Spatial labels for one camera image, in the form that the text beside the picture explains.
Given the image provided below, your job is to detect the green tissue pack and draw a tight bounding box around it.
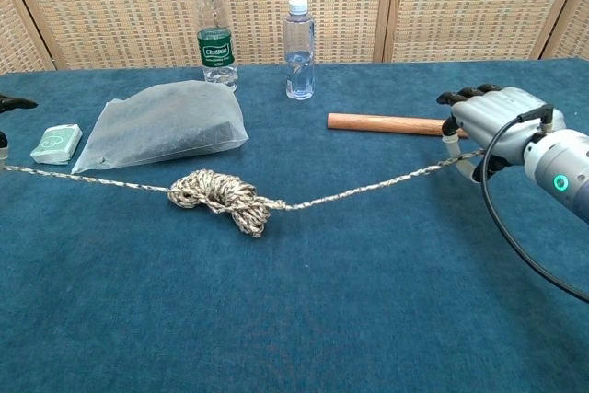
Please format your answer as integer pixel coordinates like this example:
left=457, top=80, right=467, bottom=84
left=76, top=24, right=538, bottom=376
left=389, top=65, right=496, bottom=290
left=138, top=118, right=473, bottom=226
left=29, top=123, right=84, bottom=168

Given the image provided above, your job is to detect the clear bottle white cap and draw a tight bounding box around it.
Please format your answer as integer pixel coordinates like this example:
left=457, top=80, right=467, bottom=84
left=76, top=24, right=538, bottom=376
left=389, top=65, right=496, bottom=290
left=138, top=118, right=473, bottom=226
left=283, top=0, right=317, bottom=101

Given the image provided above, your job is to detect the translucent white plastic bag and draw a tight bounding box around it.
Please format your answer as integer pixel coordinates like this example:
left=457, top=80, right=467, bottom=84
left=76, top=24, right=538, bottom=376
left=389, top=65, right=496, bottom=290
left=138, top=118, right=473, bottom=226
left=70, top=79, right=250, bottom=175

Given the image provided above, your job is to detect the green label water bottle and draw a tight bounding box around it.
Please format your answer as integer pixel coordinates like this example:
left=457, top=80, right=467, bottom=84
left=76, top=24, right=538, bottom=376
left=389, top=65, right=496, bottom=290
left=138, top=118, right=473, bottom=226
left=192, top=0, right=239, bottom=93

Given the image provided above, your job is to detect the blue table cloth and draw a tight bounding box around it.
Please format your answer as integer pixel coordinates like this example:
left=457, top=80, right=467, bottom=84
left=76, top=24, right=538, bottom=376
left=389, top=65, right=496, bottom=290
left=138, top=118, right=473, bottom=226
left=0, top=57, right=589, bottom=393

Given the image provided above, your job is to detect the round wooden stick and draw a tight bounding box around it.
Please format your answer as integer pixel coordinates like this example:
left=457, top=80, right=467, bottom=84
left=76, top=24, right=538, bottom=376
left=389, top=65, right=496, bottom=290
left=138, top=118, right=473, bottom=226
left=327, top=111, right=470, bottom=139

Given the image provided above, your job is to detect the woven bamboo folding screen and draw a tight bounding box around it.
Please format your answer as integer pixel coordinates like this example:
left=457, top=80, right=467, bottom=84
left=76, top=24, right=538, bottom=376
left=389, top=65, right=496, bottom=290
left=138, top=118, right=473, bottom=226
left=0, top=0, right=589, bottom=75

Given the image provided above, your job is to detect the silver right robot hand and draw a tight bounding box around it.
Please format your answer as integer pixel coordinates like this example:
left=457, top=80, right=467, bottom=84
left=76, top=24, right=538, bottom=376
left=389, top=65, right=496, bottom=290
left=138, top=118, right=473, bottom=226
left=435, top=83, right=568, bottom=183

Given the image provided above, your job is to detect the camouflage braided rope bundle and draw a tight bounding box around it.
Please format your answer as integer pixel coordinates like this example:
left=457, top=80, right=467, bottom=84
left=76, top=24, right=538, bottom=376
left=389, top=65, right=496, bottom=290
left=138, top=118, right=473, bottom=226
left=2, top=146, right=487, bottom=239

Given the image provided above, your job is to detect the black cable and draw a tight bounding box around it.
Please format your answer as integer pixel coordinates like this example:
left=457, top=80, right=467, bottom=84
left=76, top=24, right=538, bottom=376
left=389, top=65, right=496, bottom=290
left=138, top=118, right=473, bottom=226
left=480, top=103, right=589, bottom=305

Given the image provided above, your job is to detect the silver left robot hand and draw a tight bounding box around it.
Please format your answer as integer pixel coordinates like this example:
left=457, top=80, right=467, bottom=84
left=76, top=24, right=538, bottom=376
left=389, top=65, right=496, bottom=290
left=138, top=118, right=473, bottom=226
left=0, top=93, right=40, bottom=171

